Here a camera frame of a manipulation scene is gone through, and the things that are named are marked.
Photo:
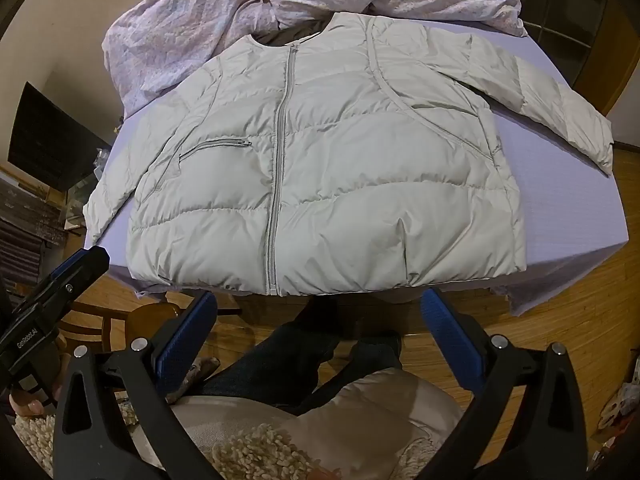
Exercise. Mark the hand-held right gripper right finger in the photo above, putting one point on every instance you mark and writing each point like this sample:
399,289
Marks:
450,332

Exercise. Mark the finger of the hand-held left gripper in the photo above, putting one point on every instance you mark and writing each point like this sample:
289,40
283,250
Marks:
67,265

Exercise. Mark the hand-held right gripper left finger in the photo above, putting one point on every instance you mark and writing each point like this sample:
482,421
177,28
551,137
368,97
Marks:
187,332

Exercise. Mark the white puffer jacket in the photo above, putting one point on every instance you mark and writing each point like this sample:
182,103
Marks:
350,185

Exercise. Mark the person's left hand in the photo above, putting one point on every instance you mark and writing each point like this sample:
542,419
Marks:
27,404

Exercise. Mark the wooden chair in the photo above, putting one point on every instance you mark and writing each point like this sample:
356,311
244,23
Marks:
150,316

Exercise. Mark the brown slipper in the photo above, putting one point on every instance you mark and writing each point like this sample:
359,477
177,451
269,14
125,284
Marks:
195,377

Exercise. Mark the dark striped cloth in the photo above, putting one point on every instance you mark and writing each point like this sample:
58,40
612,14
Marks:
22,242

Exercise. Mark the person's dark trouser legs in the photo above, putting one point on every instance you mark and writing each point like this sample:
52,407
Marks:
280,360

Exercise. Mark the black screen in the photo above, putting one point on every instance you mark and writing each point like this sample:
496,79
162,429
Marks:
55,135

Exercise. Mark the person's beige fleece-trimmed coat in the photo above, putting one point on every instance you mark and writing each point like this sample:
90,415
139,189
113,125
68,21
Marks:
325,425

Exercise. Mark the lavender table cloth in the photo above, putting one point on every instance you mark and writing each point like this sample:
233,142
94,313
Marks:
560,220

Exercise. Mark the colourful packet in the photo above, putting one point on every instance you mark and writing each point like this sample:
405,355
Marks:
622,405

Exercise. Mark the pink floral quilt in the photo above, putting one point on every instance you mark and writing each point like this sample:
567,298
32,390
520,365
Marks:
175,25

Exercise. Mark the dark wooden door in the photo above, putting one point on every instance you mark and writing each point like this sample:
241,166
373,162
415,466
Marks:
590,45

